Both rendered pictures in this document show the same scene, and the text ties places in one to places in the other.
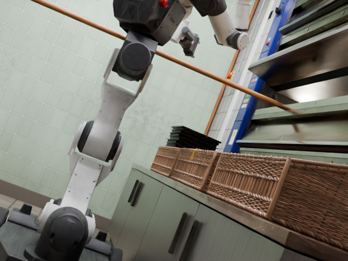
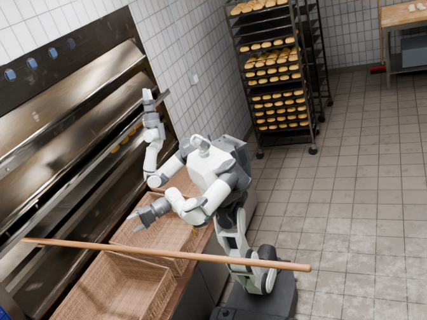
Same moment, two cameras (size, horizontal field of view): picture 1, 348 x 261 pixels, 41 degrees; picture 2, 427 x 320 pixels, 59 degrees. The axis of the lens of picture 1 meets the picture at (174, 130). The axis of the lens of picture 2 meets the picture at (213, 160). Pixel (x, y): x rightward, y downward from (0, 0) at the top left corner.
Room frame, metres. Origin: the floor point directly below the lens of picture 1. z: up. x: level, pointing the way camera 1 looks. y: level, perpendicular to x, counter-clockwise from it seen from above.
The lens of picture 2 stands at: (3.28, 1.45, 2.35)
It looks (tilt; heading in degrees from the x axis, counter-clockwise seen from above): 29 degrees down; 221
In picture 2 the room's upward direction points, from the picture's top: 18 degrees counter-clockwise
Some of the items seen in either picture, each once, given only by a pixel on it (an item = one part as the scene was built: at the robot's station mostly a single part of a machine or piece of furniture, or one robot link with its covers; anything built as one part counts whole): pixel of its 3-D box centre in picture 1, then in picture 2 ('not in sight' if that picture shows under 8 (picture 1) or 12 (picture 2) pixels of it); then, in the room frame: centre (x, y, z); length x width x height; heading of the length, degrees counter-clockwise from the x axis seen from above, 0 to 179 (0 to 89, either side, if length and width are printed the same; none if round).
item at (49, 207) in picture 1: (67, 222); (259, 277); (1.82, 0.25, 0.28); 0.21 x 0.20 x 0.13; 10
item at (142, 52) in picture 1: (135, 55); (231, 203); (1.88, 0.26, 0.99); 0.28 x 0.13 x 0.18; 10
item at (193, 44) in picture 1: (187, 40); (151, 213); (2.31, 0.10, 1.26); 0.12 x 0.10 x 0.13; 155
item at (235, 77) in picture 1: (234, 78); not in sight; (3.50, -0.29, 1.46); 0.10 x 0.07 x 0.10; 11
